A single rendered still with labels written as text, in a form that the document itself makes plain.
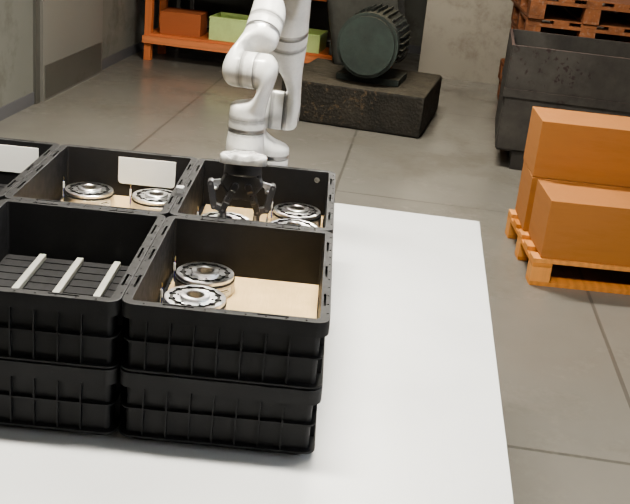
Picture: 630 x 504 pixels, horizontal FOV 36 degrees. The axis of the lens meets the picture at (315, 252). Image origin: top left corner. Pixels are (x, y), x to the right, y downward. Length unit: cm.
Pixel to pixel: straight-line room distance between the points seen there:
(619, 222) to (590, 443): 139
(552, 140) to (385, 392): 290
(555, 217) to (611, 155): 49
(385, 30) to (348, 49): 28
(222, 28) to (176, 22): 40
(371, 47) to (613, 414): 382
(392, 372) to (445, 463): 29
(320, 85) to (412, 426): 516
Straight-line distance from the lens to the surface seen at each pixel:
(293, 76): 221
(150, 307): 140
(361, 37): 659
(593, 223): 425
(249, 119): 188
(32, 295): 143
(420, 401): 169
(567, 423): 322
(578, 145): 451
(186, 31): 847
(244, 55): 187
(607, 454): 311
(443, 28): 900
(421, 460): 153
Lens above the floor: 150
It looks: 20 degrees down
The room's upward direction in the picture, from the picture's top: 6 degrees clockwise
